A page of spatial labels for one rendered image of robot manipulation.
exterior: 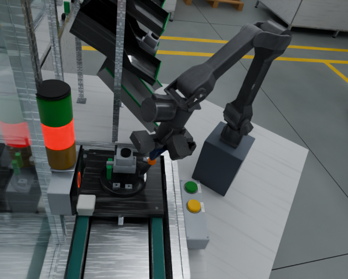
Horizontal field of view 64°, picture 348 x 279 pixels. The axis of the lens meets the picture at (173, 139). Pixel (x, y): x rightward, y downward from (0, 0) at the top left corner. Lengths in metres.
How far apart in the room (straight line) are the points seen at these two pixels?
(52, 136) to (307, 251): 1.99
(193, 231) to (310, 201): 1.80
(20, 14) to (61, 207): 0.33
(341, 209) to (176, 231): 2.00
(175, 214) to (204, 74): 0.42
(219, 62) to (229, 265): 0.60
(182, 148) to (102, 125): 0.58
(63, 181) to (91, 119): 0.73
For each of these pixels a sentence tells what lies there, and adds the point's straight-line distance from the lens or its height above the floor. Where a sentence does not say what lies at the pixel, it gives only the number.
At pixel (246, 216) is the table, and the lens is 1.05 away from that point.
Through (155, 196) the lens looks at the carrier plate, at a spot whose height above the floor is 0.97.
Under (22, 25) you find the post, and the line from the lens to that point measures 0.39.
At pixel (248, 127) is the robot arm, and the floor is 1.16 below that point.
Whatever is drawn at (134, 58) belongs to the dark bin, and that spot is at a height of 1.23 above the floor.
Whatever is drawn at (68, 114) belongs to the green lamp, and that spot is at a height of 1.38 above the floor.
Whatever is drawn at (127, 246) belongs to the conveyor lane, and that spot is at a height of 0.92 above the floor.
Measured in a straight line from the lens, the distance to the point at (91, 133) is 1.18.
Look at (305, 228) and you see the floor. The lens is 2.35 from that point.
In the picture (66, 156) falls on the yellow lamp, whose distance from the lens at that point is 0.51.
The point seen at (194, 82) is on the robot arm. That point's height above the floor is 1.34.
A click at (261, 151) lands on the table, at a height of 0.86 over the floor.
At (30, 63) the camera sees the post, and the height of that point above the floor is 1.46.
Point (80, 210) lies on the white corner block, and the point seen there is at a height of 0.98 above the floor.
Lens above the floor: 1.67
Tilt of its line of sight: 42 degrees down
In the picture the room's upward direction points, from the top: 14 degrees clockwise
